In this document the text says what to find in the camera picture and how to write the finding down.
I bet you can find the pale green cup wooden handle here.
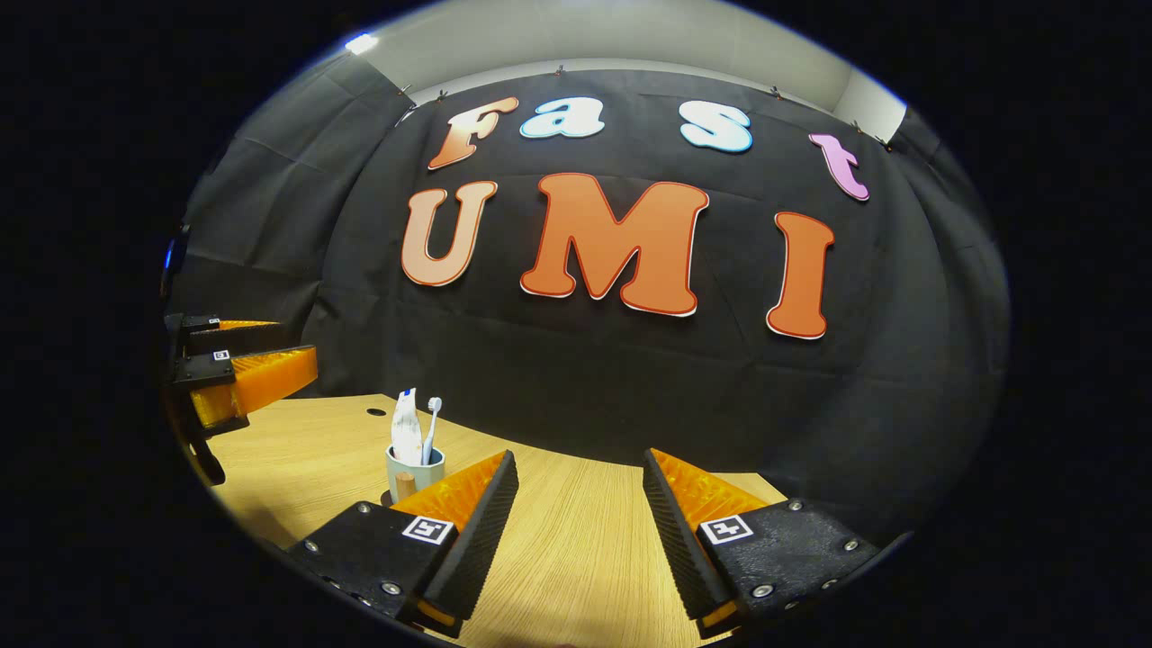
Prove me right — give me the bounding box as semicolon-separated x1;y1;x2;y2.
385;445;446;504

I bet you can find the white toothpaste tube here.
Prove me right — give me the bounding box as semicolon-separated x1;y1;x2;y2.
391;388;424;466

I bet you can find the wooden desktop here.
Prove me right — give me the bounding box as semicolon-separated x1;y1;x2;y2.
202;393;788;648

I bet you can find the white toothbrush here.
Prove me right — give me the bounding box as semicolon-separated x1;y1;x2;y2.
421;397;444;466

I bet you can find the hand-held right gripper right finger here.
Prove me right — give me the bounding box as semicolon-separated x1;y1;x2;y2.
642;447;883;640

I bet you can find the black backdrop cloth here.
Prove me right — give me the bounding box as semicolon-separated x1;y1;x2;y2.
162;49;1013;541

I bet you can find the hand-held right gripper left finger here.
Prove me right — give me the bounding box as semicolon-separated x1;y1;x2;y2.
288;450;520;638

